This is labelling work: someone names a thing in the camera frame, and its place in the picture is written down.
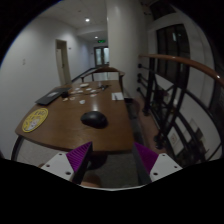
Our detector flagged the ceiling lights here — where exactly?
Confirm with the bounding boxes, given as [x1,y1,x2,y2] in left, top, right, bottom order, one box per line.
[84,17,100,40]

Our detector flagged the dark framed window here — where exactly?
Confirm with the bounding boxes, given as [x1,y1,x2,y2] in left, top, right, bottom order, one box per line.
[155,23,191,88]

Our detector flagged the black computer mouse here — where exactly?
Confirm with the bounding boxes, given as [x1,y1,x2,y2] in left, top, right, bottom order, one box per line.
[80,110,109,130]

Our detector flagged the black railing with wooden handrail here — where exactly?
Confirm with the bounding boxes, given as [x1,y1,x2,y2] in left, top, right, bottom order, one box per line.
[137,53,224,168]

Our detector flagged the round yellow mouse pad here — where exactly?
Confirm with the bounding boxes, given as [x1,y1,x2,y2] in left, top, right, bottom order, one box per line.
[21,107,50,134]

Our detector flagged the glass double door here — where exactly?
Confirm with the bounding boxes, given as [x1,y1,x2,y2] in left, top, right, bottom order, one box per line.
[93,45,110,68]

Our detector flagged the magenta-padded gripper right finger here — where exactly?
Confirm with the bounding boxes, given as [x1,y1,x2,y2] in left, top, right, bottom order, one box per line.
[132,142,183,185]

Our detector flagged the black flat folder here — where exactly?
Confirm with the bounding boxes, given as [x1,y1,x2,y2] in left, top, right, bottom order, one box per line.
[34,87,72,106]

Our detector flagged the wooden armchair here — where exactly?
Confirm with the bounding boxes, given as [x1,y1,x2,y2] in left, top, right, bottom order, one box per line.
[79,65,127,93]

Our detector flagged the white notepad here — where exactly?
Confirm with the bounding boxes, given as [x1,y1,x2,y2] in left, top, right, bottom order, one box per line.
[111,91,125,101]

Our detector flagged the beige door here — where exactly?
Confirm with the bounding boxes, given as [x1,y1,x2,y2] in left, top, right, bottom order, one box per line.
[54,38,73,86]

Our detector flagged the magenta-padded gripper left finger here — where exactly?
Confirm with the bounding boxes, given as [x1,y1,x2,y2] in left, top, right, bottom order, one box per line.
[40,141,94,185]

